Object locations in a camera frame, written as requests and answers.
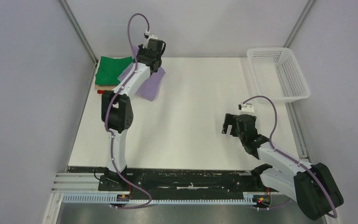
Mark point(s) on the aluminium front frame rail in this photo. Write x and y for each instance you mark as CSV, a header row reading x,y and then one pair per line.
x,y
79,183

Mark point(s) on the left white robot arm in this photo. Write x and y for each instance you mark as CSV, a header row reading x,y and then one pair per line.
x,y
117,113

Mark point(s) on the white plastic basket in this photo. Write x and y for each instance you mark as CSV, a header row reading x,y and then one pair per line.
x,y
277,75

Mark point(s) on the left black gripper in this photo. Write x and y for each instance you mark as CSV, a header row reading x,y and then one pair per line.
x,y
141,50

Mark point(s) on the purple t shirt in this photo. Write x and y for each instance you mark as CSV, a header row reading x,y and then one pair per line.
x,y
150,87

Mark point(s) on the folded green t shirt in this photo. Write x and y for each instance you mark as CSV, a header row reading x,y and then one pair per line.
x,y
110,69

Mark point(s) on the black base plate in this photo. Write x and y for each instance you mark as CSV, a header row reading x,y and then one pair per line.
x,y
152,183

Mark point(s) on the white slotted cable duct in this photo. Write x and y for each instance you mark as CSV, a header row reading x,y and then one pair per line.
x,y
246,199

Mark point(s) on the aluminium corner rail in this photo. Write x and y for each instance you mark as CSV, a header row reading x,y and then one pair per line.
x,y
78,30
299,22

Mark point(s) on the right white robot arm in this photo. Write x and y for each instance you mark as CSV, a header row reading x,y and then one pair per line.
x,y
311,186

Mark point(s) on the right aluminium corner rail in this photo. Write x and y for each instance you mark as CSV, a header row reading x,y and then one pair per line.
x,y
299,22

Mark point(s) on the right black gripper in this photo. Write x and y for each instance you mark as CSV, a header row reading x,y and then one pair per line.
x,y
230,120

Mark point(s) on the left aluminium corner rail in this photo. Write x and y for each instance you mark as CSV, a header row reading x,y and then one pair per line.
x,y
78,30

